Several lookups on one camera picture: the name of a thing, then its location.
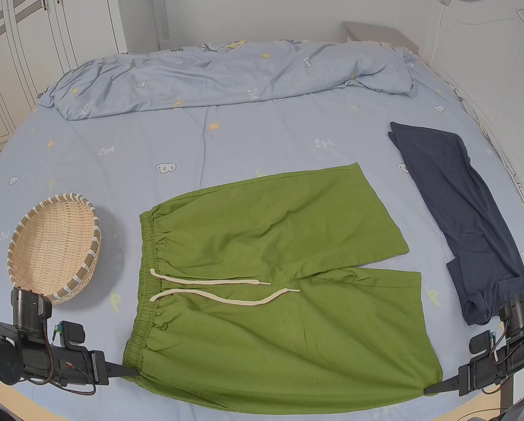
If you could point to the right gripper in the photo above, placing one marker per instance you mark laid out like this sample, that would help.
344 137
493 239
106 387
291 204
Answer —
481 373

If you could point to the pale blue quilt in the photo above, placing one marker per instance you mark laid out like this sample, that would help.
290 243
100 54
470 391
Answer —
200 77

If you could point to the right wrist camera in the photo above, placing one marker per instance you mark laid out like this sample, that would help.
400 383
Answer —
481 342

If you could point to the white wardrobe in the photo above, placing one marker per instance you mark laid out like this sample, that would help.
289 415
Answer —
25 37

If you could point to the round woven basket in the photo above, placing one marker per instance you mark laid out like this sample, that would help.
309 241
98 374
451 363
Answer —
51 244

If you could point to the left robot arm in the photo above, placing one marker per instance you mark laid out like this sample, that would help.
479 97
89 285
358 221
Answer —
3 358

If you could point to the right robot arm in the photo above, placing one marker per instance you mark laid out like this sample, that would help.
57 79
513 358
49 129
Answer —
523 336

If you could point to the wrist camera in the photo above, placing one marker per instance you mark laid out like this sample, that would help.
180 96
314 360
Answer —
73 333
481 342

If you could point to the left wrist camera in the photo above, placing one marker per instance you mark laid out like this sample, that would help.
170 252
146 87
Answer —
73 333

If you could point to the dark blue garment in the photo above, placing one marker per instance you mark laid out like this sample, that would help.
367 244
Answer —
455 191

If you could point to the green shorts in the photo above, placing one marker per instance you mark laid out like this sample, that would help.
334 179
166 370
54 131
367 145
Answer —
288 322

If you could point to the pale bedside table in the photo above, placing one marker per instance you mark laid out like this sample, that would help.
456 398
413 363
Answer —
376 33

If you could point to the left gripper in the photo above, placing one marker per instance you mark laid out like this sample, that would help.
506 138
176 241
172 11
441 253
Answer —
75 366

